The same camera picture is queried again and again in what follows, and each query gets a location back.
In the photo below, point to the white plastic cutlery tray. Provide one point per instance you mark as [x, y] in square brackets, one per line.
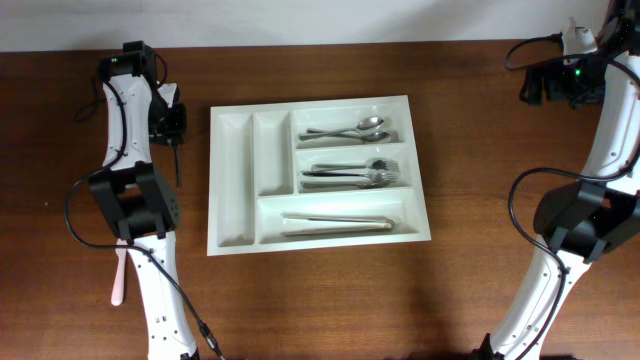
[256, 165]

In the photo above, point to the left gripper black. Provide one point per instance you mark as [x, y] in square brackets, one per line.
[176, 129]

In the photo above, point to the pink plastic knife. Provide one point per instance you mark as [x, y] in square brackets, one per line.
[117, 295]

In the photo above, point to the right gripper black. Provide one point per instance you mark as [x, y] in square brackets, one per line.
[556, 88]

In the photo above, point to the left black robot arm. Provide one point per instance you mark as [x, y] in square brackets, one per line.
[138, 203]

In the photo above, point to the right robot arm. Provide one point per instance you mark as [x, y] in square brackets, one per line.
[598, 211]

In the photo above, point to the small steel teaspoon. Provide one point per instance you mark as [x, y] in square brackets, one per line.
[177, 165]

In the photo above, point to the steel spoon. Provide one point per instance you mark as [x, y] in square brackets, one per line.
[365, 127]
[377, 137]

